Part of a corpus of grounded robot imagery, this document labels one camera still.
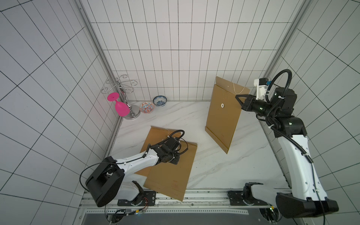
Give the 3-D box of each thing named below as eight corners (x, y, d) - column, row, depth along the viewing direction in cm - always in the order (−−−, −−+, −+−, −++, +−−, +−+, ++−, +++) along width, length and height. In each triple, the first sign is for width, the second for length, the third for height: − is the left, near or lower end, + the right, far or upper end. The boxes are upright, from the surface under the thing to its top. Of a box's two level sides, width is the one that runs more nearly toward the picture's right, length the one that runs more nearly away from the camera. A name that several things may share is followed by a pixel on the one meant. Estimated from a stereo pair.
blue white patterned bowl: (151, 105, 118) (151, 102, 115) (156, 97, 125) (156, 94, 122) (163, 108, 116) (163, 105, 113) (167, 99, 123) (167, 96, 120)
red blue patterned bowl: (139, 113, 113) (138, 110, 110) (141, 104, 119) (140, 101, 116) (153, 113, 113) (153, 110, 110) (155, 104, 119) (154, 101, 116)
